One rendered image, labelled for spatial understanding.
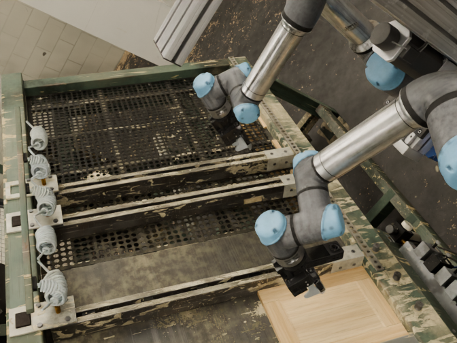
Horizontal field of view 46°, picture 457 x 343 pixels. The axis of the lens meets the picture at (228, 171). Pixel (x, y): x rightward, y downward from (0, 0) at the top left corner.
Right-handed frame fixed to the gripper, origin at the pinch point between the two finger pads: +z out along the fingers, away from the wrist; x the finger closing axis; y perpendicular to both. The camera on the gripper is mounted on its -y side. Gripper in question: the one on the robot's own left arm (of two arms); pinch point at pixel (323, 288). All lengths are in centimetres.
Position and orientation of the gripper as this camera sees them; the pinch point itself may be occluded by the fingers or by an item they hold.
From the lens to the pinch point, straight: 152.2
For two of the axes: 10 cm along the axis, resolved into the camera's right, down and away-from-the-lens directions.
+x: 3.1, 6.1, -7.3
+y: -8.5, 5.2, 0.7
